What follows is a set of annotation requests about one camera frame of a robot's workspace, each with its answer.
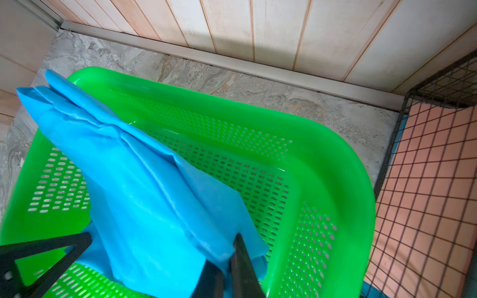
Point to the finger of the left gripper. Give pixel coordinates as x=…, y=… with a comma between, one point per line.
x=30, y=269

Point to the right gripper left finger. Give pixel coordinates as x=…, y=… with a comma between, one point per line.
x=211, y=283

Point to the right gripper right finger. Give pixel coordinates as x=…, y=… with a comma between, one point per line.
x=244, y=280

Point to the blue raincoat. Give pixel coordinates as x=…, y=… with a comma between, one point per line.
x=155, y=219

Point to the green plastic basket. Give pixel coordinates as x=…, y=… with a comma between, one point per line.
x=305, y=189

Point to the black wire desk organizer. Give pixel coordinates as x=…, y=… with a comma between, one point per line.
x=425, y=241

